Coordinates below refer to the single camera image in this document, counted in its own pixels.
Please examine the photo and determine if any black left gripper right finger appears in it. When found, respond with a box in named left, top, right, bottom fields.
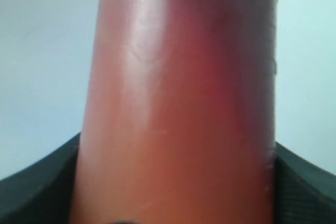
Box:
left=274, top=143, right=335, bottom=224

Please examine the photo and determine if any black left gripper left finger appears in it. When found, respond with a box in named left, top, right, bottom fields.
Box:
left=1, top=134, right=80, bottom=224

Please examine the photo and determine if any red sauce squeeze bottle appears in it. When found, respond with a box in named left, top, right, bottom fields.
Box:
left=69, top=0, right=277, bottom=223

